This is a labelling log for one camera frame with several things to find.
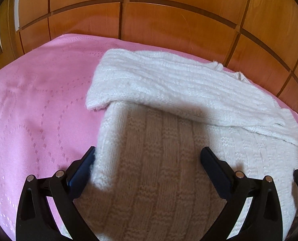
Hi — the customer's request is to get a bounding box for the white knitted sweater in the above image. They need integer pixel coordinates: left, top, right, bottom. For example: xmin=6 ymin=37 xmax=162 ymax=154
xmin=75 ymin=49 xmax=298 ymax=240

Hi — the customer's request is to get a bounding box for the wooden panelled headboard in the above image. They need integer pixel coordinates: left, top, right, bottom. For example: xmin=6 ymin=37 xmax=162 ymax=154
xmin=0 ymin=0 xmax=298 ymax=114

